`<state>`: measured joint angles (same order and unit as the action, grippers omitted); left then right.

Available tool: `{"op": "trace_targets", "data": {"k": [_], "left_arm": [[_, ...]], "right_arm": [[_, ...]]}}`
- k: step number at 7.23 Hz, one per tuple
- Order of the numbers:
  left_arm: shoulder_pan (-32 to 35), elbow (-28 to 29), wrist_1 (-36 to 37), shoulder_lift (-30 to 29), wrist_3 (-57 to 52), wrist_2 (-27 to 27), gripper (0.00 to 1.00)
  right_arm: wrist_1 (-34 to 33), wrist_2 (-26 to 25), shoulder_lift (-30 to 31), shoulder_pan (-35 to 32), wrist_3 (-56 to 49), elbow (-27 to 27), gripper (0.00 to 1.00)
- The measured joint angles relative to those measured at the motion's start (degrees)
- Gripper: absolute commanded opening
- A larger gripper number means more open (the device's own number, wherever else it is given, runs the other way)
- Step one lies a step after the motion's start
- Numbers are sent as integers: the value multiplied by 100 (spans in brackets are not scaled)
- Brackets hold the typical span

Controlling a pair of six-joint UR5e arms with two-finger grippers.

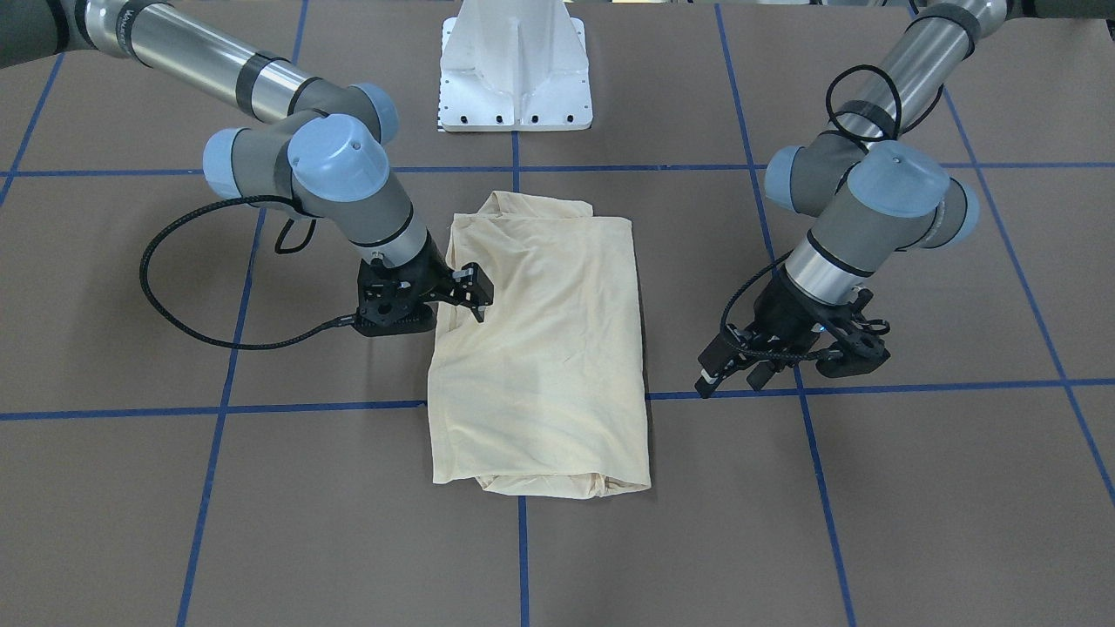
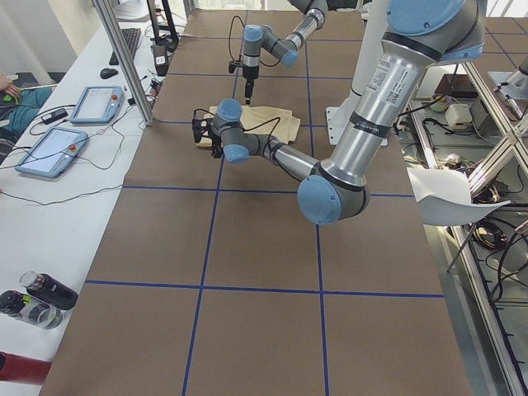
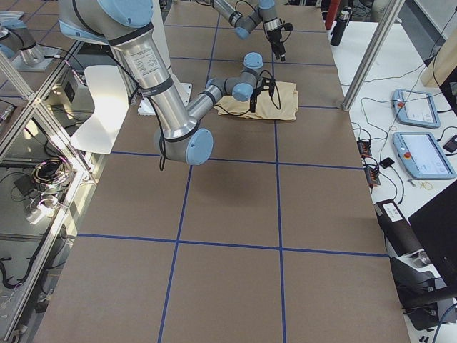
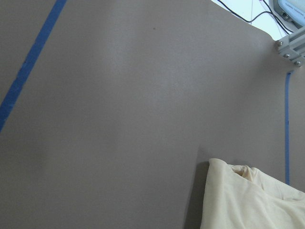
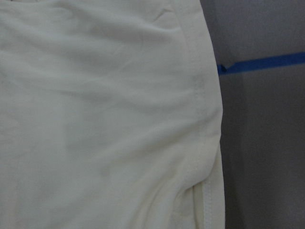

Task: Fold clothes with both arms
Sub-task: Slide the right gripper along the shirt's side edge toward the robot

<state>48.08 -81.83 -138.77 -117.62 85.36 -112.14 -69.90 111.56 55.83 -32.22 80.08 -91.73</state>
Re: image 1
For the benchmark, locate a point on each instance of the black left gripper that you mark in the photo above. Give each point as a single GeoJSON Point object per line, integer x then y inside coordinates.
{"type": "Point", "coordinates": [781, 319]}

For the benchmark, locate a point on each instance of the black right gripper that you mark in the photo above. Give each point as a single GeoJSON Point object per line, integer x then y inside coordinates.
{"type": "Point", "coordinates": [433, 277]}

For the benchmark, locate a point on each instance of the beige long-sleeve printed shirt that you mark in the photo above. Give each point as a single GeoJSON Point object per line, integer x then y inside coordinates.
{"type": "Point", "coordinates": [546, 396]}

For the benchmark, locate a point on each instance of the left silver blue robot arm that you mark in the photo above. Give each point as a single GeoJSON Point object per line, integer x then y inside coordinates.
{"type": "Point", "coordinates": [869, 195]}

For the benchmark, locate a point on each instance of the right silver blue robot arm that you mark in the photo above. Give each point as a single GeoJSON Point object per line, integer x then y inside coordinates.
{"type": "Point", "coordinates": [319, 153]}

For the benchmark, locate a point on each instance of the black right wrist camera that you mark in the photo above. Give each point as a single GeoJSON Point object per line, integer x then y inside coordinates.
{"type": "Point", "coordinates": [389, 307]}

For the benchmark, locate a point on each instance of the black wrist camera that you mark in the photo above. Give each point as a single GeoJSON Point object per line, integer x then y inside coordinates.
{"type": "Point", "coordinates": [389, 307]}
{"type": "Point", "coordinates": [858, 347]}

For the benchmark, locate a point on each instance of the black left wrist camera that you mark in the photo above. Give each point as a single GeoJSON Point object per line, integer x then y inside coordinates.
{"type": "Point", "coordinates": [858, 347]}

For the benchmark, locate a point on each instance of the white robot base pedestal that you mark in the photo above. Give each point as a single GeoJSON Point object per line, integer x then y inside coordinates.
{"type": "Point", "coordinates": [514, 66]}

